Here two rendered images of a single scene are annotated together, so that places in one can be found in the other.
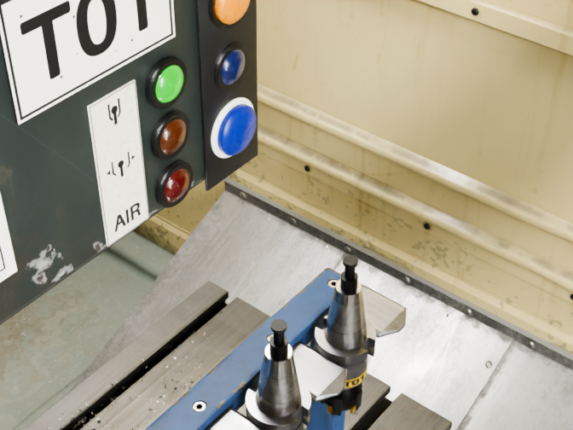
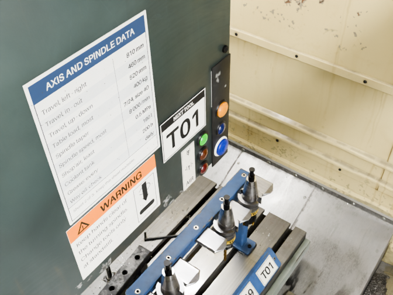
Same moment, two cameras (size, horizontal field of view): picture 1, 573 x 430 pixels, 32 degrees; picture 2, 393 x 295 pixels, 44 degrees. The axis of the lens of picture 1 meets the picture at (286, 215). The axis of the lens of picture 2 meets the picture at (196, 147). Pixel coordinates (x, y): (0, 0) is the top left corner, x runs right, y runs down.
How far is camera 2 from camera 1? 0.28 m
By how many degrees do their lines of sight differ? 5
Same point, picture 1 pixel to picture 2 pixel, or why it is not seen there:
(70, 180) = (175, 174)
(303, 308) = (233, 185)
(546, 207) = (327, 133)
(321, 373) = (241, 212)
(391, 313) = (267, 186)
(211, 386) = (199, 219)
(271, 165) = not seen: hidden behind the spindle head
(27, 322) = not seen: hidden behind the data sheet
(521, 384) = (318, 205)
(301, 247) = not seen: hidden behind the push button
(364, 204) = (250, 131)
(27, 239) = (163, 194)
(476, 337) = (299, 185)
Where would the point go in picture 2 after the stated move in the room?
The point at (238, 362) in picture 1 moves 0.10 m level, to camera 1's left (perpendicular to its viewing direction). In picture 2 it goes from (209, 209) to (170, 209)
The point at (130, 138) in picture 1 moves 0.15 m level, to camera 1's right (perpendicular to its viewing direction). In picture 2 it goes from (192, 158) to (290, 155)
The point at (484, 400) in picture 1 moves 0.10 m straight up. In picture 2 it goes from (303, 212) to (307, 194)
